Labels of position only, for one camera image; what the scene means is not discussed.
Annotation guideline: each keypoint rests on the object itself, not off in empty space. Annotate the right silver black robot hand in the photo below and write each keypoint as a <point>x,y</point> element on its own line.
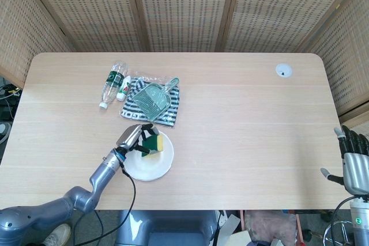
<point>356,174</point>

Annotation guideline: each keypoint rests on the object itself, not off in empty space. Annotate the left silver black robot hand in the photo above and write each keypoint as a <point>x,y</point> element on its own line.
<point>131,137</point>

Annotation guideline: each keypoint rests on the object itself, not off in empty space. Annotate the green yellow sponge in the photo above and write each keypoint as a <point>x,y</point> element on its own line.
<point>157,145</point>

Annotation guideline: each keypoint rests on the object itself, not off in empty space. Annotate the white round plate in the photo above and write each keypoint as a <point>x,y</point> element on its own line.
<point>155,168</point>

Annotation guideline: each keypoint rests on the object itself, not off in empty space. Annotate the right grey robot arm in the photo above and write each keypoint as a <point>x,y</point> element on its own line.
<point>360,223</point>

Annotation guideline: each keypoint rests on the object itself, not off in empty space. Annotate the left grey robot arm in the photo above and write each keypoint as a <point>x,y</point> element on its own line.
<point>86,194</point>

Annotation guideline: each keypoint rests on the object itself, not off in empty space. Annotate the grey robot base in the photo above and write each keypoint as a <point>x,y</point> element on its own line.
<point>167,228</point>

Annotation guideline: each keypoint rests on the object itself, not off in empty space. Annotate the green plastic slotted scoop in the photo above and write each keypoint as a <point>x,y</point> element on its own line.
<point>151,100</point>

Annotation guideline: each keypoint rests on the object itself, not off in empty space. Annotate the small white tube red print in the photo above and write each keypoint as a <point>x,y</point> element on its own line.
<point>124,87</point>

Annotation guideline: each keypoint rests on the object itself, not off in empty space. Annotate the black white striped cloth package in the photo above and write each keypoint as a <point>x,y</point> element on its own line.
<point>173,105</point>

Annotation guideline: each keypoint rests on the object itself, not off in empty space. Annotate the clear plastic bottle green label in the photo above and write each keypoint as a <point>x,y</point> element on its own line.
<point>113,83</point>

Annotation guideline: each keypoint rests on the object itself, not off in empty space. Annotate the pink plastic bag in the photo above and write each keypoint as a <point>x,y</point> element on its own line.
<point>271,224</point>

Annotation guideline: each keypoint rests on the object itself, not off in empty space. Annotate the white shoe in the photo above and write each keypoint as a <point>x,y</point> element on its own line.
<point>59,236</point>

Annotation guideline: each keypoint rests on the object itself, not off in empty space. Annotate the beige cardboard piece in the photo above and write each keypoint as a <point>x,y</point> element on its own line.
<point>240,238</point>

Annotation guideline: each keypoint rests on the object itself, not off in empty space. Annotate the woven bamboo folding screen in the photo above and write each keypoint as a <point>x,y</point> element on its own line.
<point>184,9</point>

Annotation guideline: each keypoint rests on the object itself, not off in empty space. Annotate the chrome stool frame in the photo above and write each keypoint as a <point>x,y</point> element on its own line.
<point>343,230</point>

